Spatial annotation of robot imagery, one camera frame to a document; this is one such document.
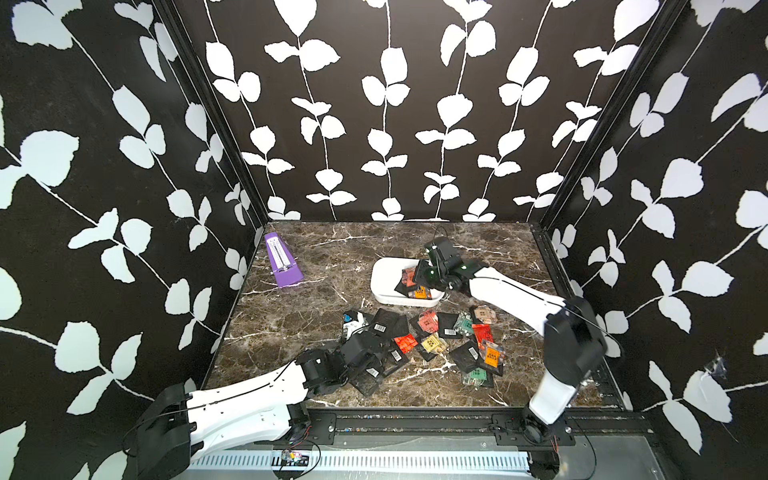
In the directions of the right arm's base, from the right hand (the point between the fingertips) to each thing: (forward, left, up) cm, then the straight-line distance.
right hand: (410, 270), depth 89 cm
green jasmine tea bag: (-10, -18, -15) cm, 25 cm away
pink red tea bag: (-10, -6, -14) cm, 18 cm away
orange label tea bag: (0, -4, -12) cm, 13 cm away
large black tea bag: (-12, +7, -13) cm, 19 cm away
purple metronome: (+6, +42, -5) cm, 42 cm away
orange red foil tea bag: (-17, +1, -14) cm, 22 cm away
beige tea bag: (-8, -24, -13) cm, 28 cm away
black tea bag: (-1, +2, -9) cm, 9 cm away
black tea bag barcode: (-10, -12, -14) cm, 21 cm away
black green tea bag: (-27, -19, -14) cm, 36 cm away
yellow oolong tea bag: (-17, -7, -14) cm, 23 cm away
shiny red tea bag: (-13, -23, -14) cm, 30 cm away
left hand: (-21, +7, -5) cm, 23 cm away
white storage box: (+2, +8, -7) cm, 11 cm away
